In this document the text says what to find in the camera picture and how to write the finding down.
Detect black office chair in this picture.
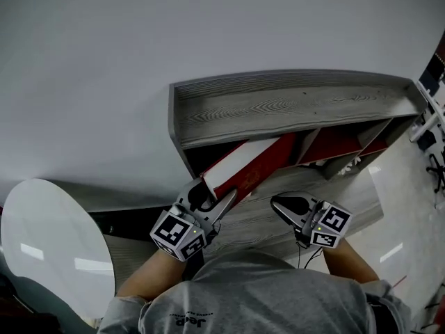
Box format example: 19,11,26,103
426,153,445,194

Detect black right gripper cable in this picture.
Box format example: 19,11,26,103
294,230,325,270

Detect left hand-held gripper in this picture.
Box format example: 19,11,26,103
149,177,239,262

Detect white office table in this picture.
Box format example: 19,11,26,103
408,80,445,143

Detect white flowers in white pot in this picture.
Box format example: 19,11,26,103
339,156,363,177

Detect grey wooden shelf unit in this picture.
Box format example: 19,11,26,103
168,68,429,181

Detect person's grey sweatshirt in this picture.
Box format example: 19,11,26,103
97,248,413,334

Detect white round table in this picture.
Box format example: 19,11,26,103
0,178,116,320

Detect red book with gold ornament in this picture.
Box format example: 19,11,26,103
200,132,298,210

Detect black door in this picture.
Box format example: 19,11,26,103
418,42,445,99

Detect person's left forearm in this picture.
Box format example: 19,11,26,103
116,247,191,301

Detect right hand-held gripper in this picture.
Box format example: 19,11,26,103
270,191,353,250

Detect person's right forearm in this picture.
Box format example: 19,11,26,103
321,237,380,285

